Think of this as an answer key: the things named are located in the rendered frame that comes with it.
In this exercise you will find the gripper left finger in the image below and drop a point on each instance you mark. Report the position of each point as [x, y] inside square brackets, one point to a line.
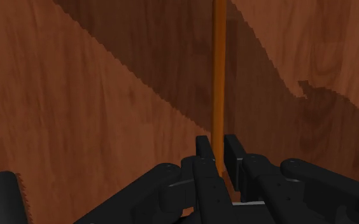
[207, 183]

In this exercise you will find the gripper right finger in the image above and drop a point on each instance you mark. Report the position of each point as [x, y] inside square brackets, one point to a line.
[260, 180]

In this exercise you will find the orange pencil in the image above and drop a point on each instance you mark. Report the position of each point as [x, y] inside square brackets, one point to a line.
[218, 86]

